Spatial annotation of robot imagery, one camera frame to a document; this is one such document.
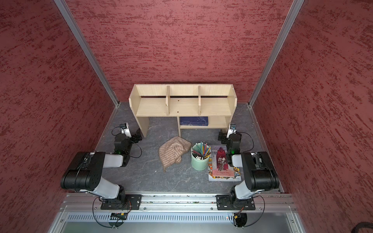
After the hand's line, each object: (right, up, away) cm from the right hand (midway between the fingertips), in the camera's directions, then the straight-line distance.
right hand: (227, 132), depth 94 cm
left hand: (-63, 0, -1) cm, 63 cm away
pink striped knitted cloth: (-37, -12, -7) cm, 40 cm away
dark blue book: (-23, +8, -7) cm, 25 cm away
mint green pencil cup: (-21, -18, -12) cm, 30 cm away
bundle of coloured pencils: (-18, -10, -13) cm, 25 cm away
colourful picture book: (-8, -22, -9) cm, 25 cm away
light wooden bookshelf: (-21, +17, -10) cm, 28 cm away
